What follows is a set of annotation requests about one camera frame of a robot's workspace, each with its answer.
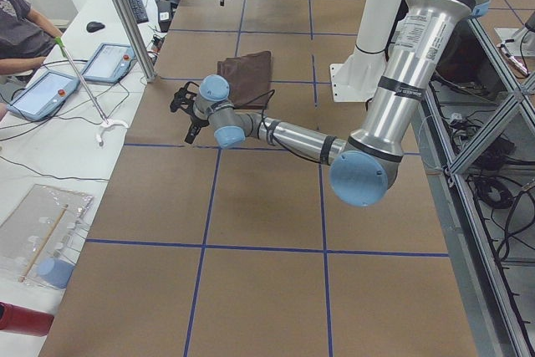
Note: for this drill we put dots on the gripper finger with white tip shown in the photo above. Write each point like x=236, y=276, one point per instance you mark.
x=193, y=131

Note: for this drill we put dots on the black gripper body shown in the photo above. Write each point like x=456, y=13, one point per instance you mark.
x=197, y=120

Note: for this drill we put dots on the dark brown t-shirt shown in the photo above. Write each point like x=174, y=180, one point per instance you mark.
x=249, y=78

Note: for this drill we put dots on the black keyboard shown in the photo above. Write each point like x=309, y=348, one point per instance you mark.
x=137, y=7

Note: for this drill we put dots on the blue teach pendant far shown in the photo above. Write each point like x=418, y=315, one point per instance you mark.
x=109, y=63

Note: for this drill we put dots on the blue teach pendant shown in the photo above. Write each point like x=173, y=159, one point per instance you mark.
x=109, y=63
x=44, y=96

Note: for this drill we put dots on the black computer mouse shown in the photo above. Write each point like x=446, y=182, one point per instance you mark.
x=94, y=26

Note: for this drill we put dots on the blue teach pendant near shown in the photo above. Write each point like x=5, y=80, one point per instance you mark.
x=44, y=96

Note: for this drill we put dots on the seated person grey shirt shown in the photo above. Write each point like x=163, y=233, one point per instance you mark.
x=27, y=37

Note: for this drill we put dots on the clear plastic bag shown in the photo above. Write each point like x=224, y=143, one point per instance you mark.
x=47, y=223

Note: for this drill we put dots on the blue plastic cup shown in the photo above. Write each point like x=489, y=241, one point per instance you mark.
x=55, y=272

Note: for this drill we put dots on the red cylinder bottle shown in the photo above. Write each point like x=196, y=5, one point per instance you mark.
x=19, y=320

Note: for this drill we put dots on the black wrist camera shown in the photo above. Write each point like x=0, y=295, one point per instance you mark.
x=183, y=100

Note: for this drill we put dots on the grabber stick green handle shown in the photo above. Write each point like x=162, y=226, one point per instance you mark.
x=106, y=123

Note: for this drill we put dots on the aluminium frame post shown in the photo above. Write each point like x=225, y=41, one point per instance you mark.
x=132, y=31

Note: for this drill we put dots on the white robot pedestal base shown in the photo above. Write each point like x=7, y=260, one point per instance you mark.
x=357, y=78

